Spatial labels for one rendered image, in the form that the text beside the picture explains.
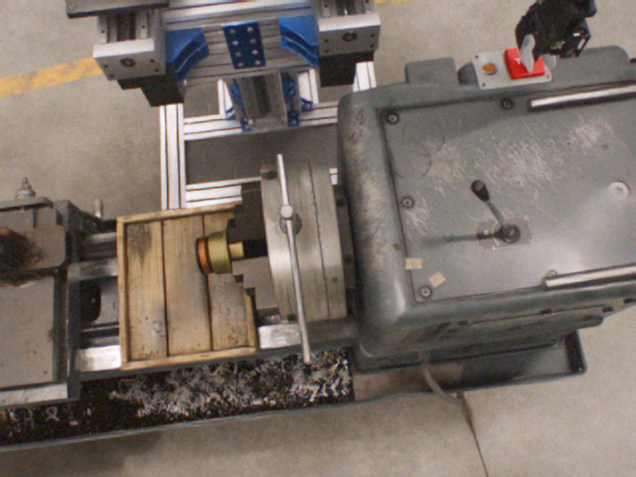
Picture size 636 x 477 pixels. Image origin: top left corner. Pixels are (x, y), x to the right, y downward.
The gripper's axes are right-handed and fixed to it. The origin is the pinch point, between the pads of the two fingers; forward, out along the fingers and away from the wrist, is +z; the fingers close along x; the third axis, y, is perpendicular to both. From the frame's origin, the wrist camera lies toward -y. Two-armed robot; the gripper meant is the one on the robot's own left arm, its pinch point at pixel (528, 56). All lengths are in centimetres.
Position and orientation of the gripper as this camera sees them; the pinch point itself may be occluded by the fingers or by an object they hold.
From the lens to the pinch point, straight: 112.1
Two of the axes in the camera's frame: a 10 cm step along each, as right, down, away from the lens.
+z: 0.3, 3.0, 9.5
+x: 9.9, -1.3, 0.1
